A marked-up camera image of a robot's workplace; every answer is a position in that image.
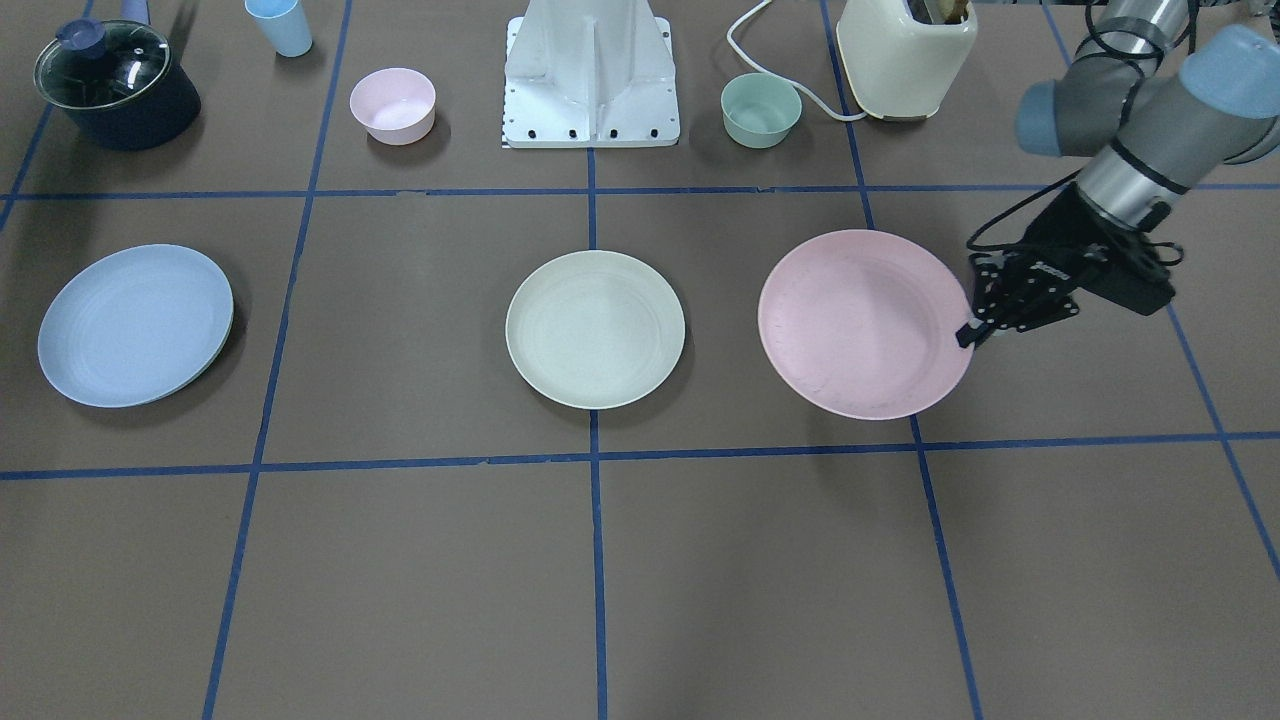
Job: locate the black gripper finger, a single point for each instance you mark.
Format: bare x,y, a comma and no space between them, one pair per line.
974,333
988,293

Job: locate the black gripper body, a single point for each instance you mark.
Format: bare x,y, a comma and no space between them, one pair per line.
1058,243

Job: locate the pink plate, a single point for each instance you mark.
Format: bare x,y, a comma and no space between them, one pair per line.
863,323

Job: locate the blue plate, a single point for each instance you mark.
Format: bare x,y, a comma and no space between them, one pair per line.
136,326

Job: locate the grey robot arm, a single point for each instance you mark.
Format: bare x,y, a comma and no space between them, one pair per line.
1147,140

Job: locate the cream kitchen appliance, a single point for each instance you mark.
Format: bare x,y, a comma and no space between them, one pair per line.
901,57

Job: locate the green bowl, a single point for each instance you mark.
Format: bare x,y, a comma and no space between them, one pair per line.
759,111

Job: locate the beige plate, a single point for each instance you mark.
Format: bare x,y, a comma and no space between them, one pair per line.
595,330

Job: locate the pink bowl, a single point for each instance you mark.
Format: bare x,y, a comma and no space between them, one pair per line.
396,106

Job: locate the light blue cup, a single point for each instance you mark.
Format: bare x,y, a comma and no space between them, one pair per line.
284,24

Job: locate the dark pot with glass lid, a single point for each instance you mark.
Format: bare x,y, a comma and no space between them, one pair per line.
119,80

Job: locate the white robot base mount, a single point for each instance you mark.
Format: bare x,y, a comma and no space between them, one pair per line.
590,75

